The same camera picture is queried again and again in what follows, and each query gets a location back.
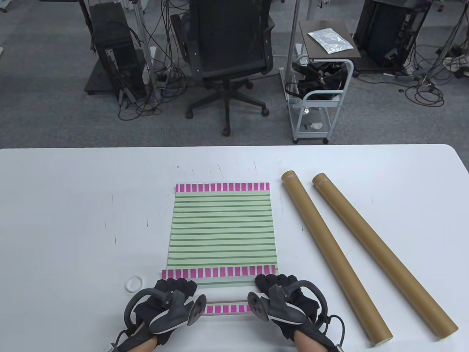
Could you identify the person's left forearm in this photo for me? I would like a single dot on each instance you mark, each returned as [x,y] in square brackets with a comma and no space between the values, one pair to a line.
[148,346]

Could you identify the person's right forearm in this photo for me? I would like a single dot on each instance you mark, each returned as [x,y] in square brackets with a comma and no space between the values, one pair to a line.
[306,344]

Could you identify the white plastic tube cap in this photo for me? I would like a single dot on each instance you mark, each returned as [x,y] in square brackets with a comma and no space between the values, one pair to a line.
[134,284]

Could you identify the grey hand tracker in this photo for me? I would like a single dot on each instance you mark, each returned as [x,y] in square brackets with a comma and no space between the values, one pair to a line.
[256,308]
[172,317]

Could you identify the black office chair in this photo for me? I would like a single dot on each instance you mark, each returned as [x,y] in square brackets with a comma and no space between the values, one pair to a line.
[227,36]

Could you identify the white power strip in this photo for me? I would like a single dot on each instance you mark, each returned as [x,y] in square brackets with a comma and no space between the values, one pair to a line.
[458,63]

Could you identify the person's right hand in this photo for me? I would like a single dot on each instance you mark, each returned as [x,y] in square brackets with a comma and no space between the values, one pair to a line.
[274,280]

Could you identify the silver metal frame post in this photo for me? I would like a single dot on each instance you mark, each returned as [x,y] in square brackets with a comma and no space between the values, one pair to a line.
[294,22]
[141,25]

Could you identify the grey forearm sensor box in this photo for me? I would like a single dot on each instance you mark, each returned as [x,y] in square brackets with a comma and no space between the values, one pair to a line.
[109,347]

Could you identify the black headset gear pile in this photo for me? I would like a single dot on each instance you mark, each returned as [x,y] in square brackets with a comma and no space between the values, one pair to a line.
[311,79]

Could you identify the silver plastic bag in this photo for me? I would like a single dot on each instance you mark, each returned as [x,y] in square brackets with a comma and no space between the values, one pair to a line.
[329,40]

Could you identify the brown side table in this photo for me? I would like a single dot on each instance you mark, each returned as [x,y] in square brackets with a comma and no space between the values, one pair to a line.
[311,47]

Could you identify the brown cardboard mailing tube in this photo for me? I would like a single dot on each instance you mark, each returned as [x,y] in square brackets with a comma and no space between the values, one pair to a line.
[373,238]
[322,238]

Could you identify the green striped mouse pad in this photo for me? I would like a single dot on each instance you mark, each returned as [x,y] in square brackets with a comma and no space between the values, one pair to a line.
[220,272]
[220,227]

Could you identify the dark grey floor plate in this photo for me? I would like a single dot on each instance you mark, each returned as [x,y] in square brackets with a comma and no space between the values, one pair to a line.
[97,79]

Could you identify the white crumpled paper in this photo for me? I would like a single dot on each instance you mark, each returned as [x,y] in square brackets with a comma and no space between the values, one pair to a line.
[316,127]

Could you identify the black computer tower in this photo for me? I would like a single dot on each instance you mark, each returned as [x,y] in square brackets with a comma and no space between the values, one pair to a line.
[384,33]
[113,44]

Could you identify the white rolling cart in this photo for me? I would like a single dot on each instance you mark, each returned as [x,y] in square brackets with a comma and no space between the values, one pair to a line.
[322,103]

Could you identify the person's left hand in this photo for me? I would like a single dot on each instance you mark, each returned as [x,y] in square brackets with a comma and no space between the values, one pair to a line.
[176,286]

